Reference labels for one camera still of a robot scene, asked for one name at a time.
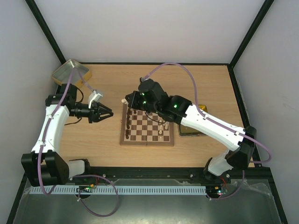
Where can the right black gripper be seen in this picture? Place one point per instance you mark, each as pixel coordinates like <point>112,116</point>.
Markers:
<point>134,101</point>

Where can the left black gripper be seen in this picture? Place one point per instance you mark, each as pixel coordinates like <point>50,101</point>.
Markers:
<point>96,111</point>

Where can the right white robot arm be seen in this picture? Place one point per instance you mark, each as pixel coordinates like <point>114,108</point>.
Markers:
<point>238,141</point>

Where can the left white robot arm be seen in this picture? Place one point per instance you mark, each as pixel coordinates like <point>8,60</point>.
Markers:
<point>46,149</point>

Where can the wooden chess board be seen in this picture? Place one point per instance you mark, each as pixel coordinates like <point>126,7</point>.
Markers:
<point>139,128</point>

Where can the gold green tin box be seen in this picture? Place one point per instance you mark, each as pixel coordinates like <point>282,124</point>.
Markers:
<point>185,131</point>

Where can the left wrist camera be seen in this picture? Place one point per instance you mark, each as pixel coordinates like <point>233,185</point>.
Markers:
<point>95,96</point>

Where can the white slotted cable duct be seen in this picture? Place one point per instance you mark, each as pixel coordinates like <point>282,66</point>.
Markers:
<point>130,190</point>

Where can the black aluminium frame rail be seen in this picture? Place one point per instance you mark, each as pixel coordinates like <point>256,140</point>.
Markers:
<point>149,172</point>

